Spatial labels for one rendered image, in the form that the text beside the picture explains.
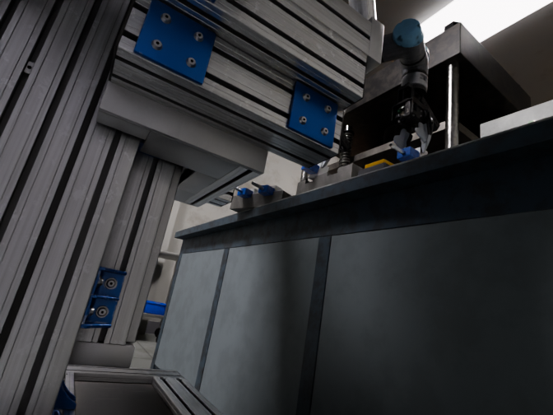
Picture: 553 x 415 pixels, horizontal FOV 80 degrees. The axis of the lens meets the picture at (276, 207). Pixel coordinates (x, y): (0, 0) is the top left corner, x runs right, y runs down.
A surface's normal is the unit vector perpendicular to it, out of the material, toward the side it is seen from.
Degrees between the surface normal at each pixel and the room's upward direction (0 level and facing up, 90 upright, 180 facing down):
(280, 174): 90
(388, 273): 90
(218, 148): 90
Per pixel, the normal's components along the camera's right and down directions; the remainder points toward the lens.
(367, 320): -0.81, -0.30
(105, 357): 0.52, -0.17
